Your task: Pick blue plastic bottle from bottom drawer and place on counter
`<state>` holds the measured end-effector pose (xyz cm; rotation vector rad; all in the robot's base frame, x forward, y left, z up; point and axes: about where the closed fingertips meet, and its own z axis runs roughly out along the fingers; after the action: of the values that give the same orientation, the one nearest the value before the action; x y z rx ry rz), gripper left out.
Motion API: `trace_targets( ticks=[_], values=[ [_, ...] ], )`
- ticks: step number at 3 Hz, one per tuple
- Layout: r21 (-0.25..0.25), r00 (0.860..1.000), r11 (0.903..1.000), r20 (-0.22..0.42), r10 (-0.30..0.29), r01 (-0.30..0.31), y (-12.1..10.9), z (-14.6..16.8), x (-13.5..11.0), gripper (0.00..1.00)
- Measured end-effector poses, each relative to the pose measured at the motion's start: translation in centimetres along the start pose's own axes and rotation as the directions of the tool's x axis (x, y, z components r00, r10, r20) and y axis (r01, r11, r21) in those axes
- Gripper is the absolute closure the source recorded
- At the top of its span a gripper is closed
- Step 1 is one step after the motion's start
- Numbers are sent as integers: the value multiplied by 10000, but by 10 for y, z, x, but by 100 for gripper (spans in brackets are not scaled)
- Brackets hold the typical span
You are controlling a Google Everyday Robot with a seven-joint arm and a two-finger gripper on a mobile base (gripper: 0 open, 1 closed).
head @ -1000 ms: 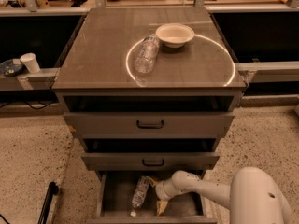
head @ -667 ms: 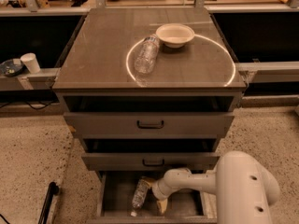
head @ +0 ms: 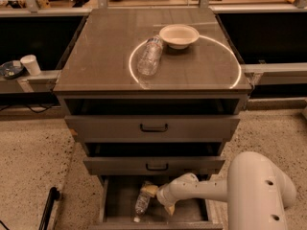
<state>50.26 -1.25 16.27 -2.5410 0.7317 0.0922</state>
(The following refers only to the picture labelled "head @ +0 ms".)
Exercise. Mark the grey top drawer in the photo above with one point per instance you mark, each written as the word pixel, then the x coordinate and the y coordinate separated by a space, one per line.
pixel 118 121

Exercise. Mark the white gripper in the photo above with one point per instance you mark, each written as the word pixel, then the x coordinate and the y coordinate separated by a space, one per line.
pixel 165 195

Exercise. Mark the grey bottom drawer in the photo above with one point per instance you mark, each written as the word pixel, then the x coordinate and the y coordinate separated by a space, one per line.
pixel 118 202

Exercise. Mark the clear plastic bottle on counter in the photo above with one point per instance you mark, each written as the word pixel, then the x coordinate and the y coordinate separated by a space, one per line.
pixel 150 57

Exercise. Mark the white paper cup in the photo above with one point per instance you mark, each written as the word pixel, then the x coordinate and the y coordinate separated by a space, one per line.
pixel 31 65

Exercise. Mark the grey drawer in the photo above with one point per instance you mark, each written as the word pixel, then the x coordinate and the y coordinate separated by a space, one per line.
pixel 118 121
pixel 131 158
pixel 118 202

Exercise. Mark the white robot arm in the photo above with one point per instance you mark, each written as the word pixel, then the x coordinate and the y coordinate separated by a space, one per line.
pixel 256 192

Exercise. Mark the white paper bowl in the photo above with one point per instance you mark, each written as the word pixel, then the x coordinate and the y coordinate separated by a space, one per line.
pixel 179 36

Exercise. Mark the black top drawer handle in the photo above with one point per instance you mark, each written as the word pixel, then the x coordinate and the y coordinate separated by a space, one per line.
pixel 145 128

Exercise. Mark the black drawer handle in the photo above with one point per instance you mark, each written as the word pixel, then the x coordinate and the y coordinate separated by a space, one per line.
pixel 145 128
pixel 157 168

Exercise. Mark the grey middle drawer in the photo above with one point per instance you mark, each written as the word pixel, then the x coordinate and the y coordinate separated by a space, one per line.
pixel 131 158

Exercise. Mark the black floor cable bar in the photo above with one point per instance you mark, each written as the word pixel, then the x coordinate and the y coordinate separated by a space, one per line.
pixel 53 196

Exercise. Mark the grey drawer cabinet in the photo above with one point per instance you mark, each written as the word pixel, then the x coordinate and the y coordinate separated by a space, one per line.
pixel 102 65

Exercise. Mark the dark round plate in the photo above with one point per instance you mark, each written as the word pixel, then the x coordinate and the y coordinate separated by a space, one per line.
pixel 11 69

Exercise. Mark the black middle drawer handle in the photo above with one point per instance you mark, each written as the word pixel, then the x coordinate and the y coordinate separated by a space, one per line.
pixel 157 168

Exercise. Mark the blue plastic water bottle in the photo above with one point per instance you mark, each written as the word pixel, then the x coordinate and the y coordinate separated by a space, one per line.
pixel 142 202

